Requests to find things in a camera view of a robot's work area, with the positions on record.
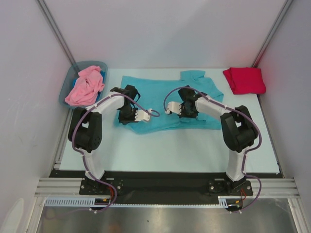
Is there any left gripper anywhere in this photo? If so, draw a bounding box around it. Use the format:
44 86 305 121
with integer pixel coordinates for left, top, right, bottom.
118 105 139 125

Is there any turquoise t shirt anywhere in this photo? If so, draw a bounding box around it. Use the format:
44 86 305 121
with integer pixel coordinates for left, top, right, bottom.
114 70 224 135

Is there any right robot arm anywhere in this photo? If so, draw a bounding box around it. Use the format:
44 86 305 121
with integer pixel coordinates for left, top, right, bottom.
178 86 262 195

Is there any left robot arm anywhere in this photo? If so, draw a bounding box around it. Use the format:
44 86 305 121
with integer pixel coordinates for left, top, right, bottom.
68 85 140 194

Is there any pink t shirt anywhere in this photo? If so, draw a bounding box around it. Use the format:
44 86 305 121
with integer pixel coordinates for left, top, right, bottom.
65 66 105 106

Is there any folded red t shirt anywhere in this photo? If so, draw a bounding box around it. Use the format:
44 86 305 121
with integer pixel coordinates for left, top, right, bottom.
223 67 266 95

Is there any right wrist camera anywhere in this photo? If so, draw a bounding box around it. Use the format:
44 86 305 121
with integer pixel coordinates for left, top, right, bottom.
165 101 182 115

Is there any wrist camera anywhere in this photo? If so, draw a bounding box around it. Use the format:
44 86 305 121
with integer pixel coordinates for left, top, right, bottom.
134 109 152 122
165 101 182 115

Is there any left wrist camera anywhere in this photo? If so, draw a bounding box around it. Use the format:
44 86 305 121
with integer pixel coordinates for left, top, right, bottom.
134 109 152 122

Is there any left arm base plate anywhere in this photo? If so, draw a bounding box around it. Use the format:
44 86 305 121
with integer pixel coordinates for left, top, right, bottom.
79 171 125 196

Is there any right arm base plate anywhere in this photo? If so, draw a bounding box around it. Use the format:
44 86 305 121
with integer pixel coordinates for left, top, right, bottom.
207 177 253 197

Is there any aluminium front rail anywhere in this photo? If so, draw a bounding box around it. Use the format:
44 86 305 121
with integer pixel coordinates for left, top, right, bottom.
35 178 300 199

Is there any left corner aluminium post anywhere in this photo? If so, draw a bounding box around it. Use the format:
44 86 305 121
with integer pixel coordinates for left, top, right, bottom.
36 0 76 65

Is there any corner aluminium post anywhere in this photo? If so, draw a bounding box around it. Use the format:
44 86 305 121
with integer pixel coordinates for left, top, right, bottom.
251 0 295 68
36 0 76 65

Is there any left slotted cable duct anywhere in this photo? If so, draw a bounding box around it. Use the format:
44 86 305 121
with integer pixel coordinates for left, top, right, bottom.
45 197 111 207

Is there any right corner aluminium post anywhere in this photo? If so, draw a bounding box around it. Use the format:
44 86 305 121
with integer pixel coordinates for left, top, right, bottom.
251 0 295 68

